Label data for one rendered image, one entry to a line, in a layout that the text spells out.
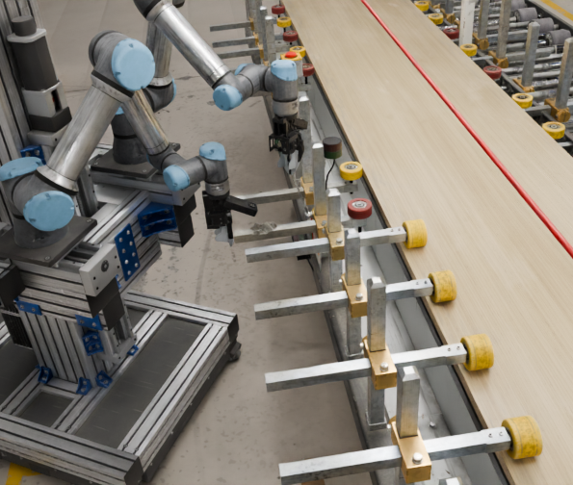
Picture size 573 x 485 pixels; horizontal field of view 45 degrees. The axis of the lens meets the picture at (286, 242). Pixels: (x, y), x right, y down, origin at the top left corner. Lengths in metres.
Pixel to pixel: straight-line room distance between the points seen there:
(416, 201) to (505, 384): 0.80
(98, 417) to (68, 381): 0.24
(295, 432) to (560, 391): 1.29
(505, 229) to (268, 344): 1.31
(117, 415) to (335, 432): 0.81
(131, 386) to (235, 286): 0.92
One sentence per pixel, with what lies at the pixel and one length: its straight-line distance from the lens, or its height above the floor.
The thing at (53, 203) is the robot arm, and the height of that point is 1.23.
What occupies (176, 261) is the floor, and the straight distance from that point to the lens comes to 3.65.
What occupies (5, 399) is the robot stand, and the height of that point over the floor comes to 0.21.
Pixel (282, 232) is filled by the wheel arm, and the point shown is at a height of 0.85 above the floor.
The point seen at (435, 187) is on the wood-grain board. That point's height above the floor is 0.90.
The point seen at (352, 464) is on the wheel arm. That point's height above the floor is 0.96.
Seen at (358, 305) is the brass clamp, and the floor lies 0.96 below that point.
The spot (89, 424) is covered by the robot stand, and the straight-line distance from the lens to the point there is 2.64.
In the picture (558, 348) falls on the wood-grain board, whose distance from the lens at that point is 1.79.
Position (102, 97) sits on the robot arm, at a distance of 1.82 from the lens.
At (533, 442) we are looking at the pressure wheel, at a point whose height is 0.96.
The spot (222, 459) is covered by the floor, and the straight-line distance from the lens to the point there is 2.69.
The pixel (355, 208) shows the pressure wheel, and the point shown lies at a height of 0.91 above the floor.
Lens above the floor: 2.10
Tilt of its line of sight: 35 degrees down
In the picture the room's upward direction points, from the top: 5 degrees counter-clockwise
